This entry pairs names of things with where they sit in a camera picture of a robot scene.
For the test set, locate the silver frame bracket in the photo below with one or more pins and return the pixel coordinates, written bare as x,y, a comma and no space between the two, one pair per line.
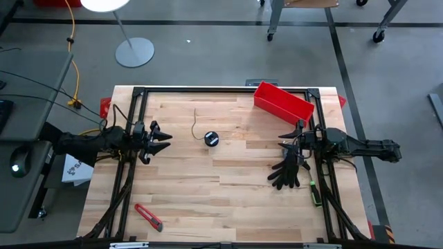
322,246
129,245

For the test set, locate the black table-level camera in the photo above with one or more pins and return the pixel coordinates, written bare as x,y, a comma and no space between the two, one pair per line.
225,245

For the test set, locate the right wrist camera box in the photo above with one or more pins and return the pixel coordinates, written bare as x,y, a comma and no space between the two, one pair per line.
310,140

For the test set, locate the grey cart with wooden shelf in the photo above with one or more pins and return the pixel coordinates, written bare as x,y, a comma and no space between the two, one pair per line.
275,20

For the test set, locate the grey desk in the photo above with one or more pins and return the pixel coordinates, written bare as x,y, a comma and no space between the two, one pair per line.
34,62

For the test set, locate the black work glove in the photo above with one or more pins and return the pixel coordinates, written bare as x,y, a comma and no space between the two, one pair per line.
287,174

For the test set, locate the white round floor lamp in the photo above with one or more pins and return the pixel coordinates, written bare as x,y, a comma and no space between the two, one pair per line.
135,52

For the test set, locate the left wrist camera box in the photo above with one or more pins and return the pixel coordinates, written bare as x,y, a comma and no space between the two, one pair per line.
139,129

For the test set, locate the red floor object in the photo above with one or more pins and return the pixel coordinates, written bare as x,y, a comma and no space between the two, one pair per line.
57,2

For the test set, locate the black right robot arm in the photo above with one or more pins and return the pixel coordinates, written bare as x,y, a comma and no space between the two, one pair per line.
367,147

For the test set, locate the red plastic bin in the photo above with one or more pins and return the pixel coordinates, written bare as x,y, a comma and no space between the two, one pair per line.
284,103

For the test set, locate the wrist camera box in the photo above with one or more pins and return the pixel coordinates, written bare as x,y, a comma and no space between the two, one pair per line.
310,140
139,129

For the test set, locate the red utility knife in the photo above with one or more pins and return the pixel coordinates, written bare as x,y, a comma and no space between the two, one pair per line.
149,217

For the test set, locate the white printed box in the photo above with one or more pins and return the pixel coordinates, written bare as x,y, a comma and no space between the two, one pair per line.
78,171

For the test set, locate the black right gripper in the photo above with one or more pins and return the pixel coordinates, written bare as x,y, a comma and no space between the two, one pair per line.
318,145

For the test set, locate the black computer mouse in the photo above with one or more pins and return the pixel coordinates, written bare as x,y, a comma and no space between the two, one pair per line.
20,162

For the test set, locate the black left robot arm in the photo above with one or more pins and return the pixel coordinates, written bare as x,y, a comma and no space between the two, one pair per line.
83,145

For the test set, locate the black aluminium table frame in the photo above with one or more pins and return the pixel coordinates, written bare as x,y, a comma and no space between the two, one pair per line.
141,110

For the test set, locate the red clamp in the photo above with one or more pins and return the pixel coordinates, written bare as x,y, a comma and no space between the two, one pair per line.
105,108
342,102
370,230

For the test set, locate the black computer box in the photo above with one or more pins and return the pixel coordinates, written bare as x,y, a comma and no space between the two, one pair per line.
251,83

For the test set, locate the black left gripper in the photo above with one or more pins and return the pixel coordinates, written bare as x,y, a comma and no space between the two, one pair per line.
136,143

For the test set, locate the grey floor bar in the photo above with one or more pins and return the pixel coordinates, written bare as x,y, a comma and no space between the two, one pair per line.
436,110

